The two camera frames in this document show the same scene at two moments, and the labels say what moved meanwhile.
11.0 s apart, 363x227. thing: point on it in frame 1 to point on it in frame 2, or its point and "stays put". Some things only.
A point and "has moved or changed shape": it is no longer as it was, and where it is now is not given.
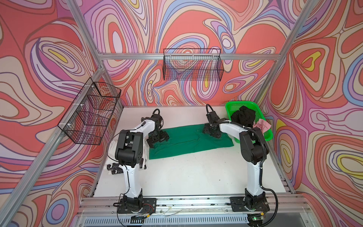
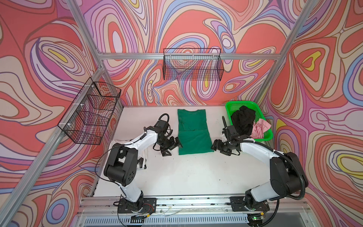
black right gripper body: x=209 y=129 to x=225 y=147
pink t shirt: x=263 y=125 stays put
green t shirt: x=186 y=139 has moved or changed shape
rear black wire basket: x=192 y=64 stays put
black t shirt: x=244 y=116 stays put
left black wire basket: x=87 y=118 stays put
